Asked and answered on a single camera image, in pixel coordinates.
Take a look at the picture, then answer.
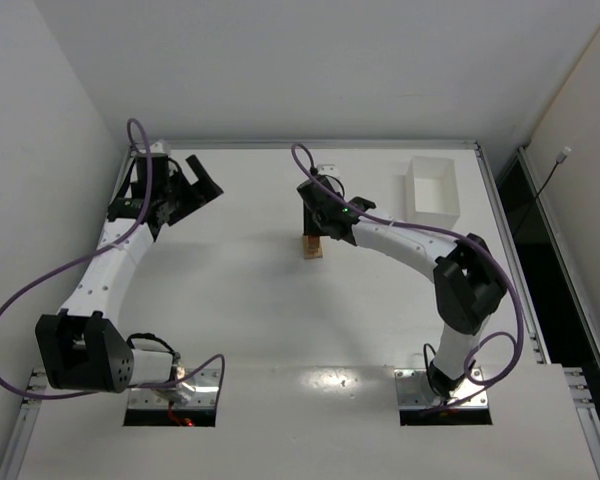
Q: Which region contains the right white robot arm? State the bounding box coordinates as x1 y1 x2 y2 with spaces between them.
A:
297 175 505 399

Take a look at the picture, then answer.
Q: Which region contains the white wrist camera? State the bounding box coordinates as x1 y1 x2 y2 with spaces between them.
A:
150 140 171 157
316 164 340 178

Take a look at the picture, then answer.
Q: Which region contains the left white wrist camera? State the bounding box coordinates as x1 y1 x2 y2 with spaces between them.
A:
150 140 171 157

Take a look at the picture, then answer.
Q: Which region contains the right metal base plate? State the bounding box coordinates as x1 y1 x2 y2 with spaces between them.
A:
394 368 489 413

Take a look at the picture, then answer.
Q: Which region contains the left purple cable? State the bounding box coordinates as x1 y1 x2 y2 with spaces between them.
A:
0 118 226 401

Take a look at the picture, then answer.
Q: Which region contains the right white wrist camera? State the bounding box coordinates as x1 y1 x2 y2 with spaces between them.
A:
316 164 340 178

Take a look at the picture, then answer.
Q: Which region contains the red-brown triangle block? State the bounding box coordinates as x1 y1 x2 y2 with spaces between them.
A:
306 236 320 252

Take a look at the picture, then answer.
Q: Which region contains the black cable white plug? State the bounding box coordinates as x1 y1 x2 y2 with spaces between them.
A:
533 146 572 201

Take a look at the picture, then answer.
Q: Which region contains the light wood numbered plank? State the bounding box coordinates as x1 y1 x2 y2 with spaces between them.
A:
303 249 323 260

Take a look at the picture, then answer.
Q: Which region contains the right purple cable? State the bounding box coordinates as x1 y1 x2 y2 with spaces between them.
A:
290 143 526 414

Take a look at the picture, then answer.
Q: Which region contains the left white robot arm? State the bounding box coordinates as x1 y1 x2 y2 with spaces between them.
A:
35 152 223 393

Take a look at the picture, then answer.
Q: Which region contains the purple cable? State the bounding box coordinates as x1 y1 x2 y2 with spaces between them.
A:
0 118 226 401
290 143 526 414

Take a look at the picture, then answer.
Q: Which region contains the white plastic box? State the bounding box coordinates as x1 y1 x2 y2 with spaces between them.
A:
405 156 461 230

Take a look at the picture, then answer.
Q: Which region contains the metal base plate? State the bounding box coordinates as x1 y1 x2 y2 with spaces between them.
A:
394 368 489 413
127 368 222 411

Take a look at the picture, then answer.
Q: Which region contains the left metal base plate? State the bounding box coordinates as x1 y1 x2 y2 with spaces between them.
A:
127 368 222 411

